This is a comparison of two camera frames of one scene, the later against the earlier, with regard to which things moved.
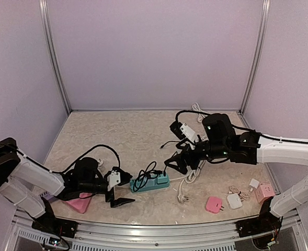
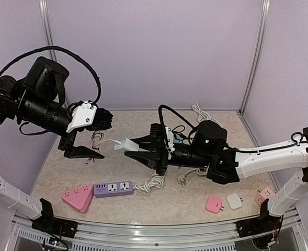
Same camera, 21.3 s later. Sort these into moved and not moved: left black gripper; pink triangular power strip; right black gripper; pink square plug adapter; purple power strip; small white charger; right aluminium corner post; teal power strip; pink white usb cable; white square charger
Moved: small white charger; teal power strip; left black gripper; purple power strip; right black gripper; pink white usb cable
Not moved: pink triangular power strip; right aluminium corner post; pink square plug adapter; white square charger
